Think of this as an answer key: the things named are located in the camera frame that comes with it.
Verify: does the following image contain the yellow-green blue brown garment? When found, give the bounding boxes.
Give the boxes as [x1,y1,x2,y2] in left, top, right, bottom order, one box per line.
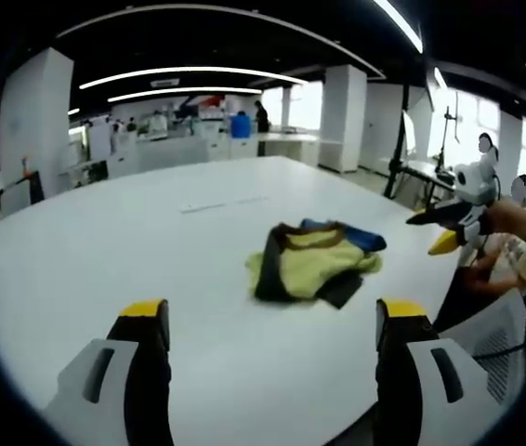
[243,217,388,306]

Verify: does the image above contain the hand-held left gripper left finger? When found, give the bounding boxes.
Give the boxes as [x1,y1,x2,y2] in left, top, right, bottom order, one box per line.
[42,299,176,446]

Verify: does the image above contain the blue barrel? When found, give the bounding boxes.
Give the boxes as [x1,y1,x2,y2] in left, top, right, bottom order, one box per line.
[230,113,251,139]

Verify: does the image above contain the long ceiling light strip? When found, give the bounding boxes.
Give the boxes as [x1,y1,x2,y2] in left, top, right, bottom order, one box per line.
[78,66,309,90]
[373,0,425,53]
[106,85,264,104]

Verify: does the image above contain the black cable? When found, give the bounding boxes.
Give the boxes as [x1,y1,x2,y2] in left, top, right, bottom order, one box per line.
[474,342,526,360]

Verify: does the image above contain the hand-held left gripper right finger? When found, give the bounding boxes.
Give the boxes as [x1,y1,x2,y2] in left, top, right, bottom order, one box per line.
[374,297,501,446]

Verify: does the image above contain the desk with clamp stand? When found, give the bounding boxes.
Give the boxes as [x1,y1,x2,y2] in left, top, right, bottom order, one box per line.
[401,90,460,205]

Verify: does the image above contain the white counter cabinets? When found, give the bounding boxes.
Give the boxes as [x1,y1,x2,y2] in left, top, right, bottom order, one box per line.
[107,132,260,178]

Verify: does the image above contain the black tripod stand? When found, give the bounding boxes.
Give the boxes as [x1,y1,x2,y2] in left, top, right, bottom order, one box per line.
[382,110,414,200]

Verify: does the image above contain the white mesh chair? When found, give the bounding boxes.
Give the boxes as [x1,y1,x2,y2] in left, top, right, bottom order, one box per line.
[438,291,526,406]

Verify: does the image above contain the dark template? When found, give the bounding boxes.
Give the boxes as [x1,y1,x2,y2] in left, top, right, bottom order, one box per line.
[317,272,365,310]

